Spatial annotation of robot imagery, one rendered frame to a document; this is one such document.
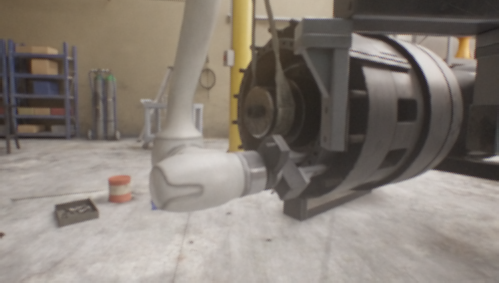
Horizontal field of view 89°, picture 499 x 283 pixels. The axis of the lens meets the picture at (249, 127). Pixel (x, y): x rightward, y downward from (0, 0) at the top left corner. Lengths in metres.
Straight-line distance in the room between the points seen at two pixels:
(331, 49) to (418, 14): 0.06
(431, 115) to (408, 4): 0.63
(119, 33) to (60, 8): 1.40
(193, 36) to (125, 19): 6.82
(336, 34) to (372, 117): 0.43
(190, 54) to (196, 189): 0.25
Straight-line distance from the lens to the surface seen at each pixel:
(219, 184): 0.45
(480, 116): 0.29
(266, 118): 0.67
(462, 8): 0.26
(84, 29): 7.57
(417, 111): 0.82
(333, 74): 0.21
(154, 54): 6.95
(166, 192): 0.43
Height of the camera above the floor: 0.87
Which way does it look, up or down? 5 degrees down
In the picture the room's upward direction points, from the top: 1 degrees clockwise
